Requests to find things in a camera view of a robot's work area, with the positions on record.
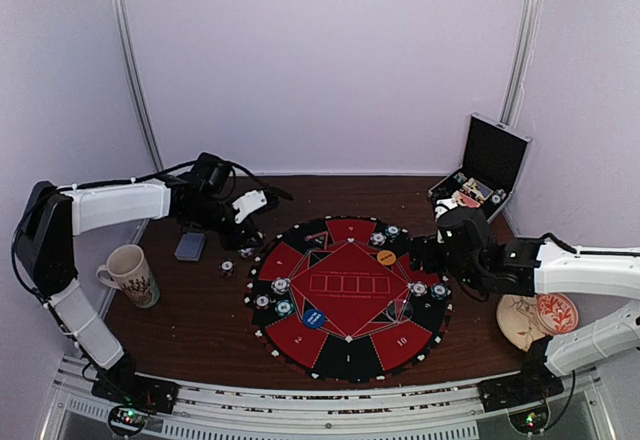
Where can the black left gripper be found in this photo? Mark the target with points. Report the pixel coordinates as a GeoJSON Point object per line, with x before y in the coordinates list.
{"type": "Point", "coordinates": [236, 240]}

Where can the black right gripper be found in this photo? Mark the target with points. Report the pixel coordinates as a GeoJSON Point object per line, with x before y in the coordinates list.
{"type": "Point", "coordinates": [415, 247]}

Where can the red black poker chip stack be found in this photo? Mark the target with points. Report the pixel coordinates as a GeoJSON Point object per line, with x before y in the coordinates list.
{"type": "Point", "coordinates": [227, 268]}

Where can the green chips stack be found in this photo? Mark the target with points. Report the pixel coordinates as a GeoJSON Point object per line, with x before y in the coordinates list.
{"type": "Point", "coordinates": [392, 232]}
{"type": "Point", "coordinates": [439, 291]}

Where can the orange big blind button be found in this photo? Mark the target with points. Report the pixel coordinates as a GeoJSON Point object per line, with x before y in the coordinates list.
{"type": "Point", "coordinates": [386, 257]}

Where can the clear round dealer button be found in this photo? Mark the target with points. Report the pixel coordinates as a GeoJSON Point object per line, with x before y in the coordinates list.
{"type": "Point", "coordinates": [399, 311]}

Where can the blue cream chips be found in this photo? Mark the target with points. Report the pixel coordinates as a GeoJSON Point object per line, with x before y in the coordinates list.
{"type": "Point", "coordinates": [281, 285]}

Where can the red black chips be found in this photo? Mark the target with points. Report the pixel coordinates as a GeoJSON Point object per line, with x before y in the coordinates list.
{"type": "Point", "coordinates": [262, 302]}

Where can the black triangular all-in marker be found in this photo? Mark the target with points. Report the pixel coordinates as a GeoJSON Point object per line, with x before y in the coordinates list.
{"type": "Point", "coordinates": [318, 240]}

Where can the blue small blind button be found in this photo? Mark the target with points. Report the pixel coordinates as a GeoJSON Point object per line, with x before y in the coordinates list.
{"type": "Point", "coordinates": [314, 318]}

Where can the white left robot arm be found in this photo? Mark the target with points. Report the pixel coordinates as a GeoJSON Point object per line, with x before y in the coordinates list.
{"type": "Point", "coordinates": [42, 247]}

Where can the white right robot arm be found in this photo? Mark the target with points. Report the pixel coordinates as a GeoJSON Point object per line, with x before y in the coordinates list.
{"type": "Point", "coordinates": [464, 248]}

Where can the round red black poker mat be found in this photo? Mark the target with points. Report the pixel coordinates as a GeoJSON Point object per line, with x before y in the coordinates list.
{"type": "Point", "coordinates": [358, 343]}

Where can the cream floral plate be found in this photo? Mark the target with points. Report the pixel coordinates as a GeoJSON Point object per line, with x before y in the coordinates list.
{"type": "Point", "coordinates": [518, 320]}

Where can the white floral ceramic mug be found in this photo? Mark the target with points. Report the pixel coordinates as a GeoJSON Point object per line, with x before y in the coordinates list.
{"type": "Point", "coordinates": [127, 270]}

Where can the aluminium poker case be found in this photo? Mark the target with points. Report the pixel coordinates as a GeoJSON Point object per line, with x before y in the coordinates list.
{"type": "Point", "coordinates": [492, 162]}

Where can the orange patterned small plate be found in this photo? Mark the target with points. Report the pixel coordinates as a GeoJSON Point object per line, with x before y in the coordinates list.
{"type": "Point", "coordinates": [557, 313]}

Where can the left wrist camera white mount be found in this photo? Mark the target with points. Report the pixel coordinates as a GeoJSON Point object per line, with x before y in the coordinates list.
{"type": "Point", "coordinates": [247, 204]}

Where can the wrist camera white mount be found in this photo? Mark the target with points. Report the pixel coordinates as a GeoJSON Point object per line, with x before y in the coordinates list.
{"type": "Point", "coordinates": [247, 204]}
{"type": "Point", "coordinates": [442, 206]}

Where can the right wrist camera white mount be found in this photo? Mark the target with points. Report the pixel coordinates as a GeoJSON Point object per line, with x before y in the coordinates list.
{"type": "Point", "coordinates": [442, 206]}

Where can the right aluminium frame post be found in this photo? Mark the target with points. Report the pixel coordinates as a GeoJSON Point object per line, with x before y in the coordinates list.
{"type": "Point", "coordinates": [526, 34]}

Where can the aluminium frame post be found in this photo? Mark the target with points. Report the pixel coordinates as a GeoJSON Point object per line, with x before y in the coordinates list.
{"type": "Point", "coordinates": [526, 34]}
{"type": "Point", "coordinates": [135, 84]}

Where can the left aluminium frame post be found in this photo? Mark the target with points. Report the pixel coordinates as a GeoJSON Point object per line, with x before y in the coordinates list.
{"type": "Point", "coordinates": [135, 84]}

